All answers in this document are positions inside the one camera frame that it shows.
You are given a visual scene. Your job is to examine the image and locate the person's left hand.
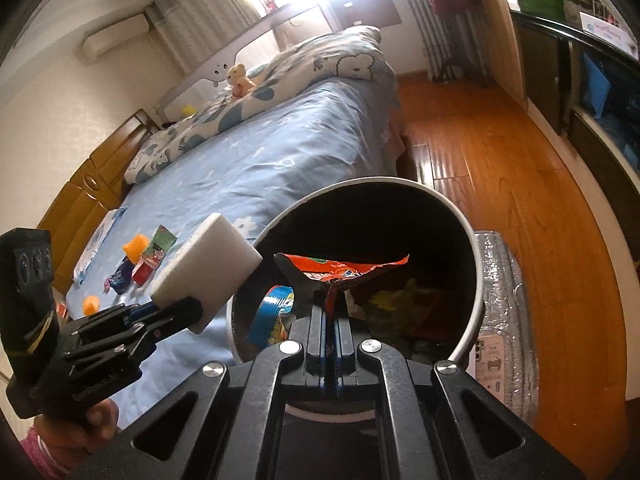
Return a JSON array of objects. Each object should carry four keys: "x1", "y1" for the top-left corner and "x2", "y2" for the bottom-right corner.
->
[{"x1": 45, "y1": 400, "x2": 121, "y2": 463}]

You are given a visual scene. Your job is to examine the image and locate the dark wooden coat rack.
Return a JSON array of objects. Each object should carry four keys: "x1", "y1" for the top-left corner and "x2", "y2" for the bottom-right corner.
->
[{"x1": 432, "y1": 60, "x2": 493, "y2": 83}]

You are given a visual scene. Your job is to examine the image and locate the black bin liner bag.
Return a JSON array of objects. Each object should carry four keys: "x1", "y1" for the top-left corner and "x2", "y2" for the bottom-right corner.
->
[{"x1": 247, "y1": 182, "x2": 476, "y2": 363}]

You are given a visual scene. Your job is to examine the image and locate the blue yellow wrapper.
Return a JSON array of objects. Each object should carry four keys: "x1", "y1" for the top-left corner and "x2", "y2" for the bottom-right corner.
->
[{"x1": 247, "y1": 285, "x2": 296, "y2": 350}]

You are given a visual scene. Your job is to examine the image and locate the person's left forearm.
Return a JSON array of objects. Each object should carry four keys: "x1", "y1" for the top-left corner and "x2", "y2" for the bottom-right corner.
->
[{"x1": 19, "y1": 427, "x2": 88, "y2": 480}]

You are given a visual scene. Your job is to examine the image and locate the grey bed guard rail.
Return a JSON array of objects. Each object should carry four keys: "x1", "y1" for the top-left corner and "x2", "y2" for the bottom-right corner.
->
[{"x1": 159, "y1": 2, "x2": 321, "y2": 126}]

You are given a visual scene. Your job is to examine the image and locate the white foam block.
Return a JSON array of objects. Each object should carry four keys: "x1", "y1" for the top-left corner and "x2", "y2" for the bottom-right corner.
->
[{"x1": 149, "y1": 212, "x2": 263, "y2": 336}]

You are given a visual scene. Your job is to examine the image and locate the blue white printed quilt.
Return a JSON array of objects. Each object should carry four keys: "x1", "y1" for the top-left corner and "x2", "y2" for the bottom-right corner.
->
[{"x1": 124, "y1": 25, "x2": 396, "y2": 185}]

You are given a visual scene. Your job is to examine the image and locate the white printed card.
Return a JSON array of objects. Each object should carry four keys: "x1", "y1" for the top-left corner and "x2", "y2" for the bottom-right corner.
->
[{"x1": 580, "y1": 10, "x2": 636, "y2": 56}]

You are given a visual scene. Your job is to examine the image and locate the green yellow wrapper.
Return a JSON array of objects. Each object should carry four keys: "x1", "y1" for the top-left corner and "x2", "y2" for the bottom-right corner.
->
[{"x1": 367, "y1": 280, "x2": 436, "y2": 321}]

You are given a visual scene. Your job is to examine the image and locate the wooden wardrobe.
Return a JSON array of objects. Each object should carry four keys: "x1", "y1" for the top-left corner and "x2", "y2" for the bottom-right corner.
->
[{"x1": 460, "y1": 0, "x2": 531, "y2": 108}]

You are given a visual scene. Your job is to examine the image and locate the green printed packet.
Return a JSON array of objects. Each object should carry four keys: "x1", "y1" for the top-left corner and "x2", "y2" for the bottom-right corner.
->
[{"x1": 150, "y1": 225, "x2": 178, "y2": 258}]

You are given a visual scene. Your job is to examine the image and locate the grey striped curtain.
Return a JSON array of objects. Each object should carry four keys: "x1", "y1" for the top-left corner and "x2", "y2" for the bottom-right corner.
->
[{"x1": 395, "y1": 0, "x2": 491, "y2": 81}]

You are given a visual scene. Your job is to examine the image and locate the silver foil wrapped pack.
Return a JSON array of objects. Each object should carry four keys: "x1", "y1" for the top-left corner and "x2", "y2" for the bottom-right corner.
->
[{"x1": 470, "y1": 230, "x2": 541, "y2": 426}]

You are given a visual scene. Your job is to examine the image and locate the blue white pillow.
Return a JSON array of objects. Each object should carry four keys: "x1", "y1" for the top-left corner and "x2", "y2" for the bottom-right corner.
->
[{"x1": 75, "y1": 206, "x2": 128, "y2": 281}]

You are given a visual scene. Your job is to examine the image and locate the white air conditioner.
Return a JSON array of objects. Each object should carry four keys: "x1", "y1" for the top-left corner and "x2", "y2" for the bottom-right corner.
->
[{"x1": 81, "y1": 14, "x2": 151, "y2": 65}]

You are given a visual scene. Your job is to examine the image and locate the black cabinet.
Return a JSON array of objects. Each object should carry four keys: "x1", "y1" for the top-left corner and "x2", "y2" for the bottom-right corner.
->
[{"x1": 515, "y1": 10, "x2": 640, "y2": 191}]

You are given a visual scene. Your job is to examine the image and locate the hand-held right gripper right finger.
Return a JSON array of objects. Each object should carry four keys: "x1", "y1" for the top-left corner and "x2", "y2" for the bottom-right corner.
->
[{"x1": 329, "y1": 304, "x2": 587, "y2": 480}]

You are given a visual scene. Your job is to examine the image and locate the dark blue packet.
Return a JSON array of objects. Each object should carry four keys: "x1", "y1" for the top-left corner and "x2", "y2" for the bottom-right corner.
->
[{"x1": 107, "y1": 262, "x2": 133, "y2": 295}]

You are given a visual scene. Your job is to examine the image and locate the bed with blue sheet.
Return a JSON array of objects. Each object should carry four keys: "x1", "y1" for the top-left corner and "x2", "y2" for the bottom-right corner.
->
[{"x1": 62, "y1": 74, "x2": 401, "y2": 428}]

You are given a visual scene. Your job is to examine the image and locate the brown wooden cabinet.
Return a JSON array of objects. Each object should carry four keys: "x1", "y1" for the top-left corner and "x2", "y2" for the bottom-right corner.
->
[{"x1": 320, "y1": 0, "x2": 403, "y2": 31}]

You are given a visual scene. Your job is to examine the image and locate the orange snack packet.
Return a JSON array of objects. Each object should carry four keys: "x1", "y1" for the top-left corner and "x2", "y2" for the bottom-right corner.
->
[{"x1": 274, "y1": 251, "x2": 411, "y2": 318}]

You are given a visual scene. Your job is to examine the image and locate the red snack packet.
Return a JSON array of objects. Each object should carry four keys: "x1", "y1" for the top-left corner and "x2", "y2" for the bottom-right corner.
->
[{"x1": 131, "y1": 255, "x2": 163, "y2": 286}]

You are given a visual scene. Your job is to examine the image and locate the wooden headboard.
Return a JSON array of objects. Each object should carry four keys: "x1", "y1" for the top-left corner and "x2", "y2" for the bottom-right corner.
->
[{"x1": 37, "y1": 109, "x2": 153, "y2": 293}]

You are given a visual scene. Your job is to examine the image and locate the yellow orange plastic toy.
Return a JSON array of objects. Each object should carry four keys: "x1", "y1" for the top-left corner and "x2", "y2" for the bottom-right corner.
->
[{"x1": 123, "y1": 234, "x2": 151, "y2": 263}]

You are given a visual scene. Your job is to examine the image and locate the cream teddy bear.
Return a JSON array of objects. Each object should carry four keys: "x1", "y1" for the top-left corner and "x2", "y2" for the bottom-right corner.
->
[{"x1": 226, "y1": 63, "x2": 257, "y2": 98}]

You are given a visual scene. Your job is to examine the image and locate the white trash bin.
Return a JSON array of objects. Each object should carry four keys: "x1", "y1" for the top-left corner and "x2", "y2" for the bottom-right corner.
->
[{"x1": 226, "y1": 176, "x2": 486, "y2": 418}]

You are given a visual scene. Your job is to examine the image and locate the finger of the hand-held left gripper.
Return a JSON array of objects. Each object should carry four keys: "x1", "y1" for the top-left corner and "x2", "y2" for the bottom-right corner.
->
[
  {"x1": 67, "y1": 296, "x2": 203, "y2": 337},
  {"x1": 62, "y1": 319, "x2": 202, "y2": 367}
]

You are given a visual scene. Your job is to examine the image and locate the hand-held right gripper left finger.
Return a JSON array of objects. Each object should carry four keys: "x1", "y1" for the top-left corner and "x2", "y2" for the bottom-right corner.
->
[{"x1": 65, "y1": 304, "x2": 330, "y2": 480}]

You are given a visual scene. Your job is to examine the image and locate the grey dotted curtain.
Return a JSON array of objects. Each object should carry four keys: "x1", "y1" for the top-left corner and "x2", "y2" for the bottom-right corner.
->
[{"x1": 145, "y1": 0, "x2": 266, "y2": 73}]

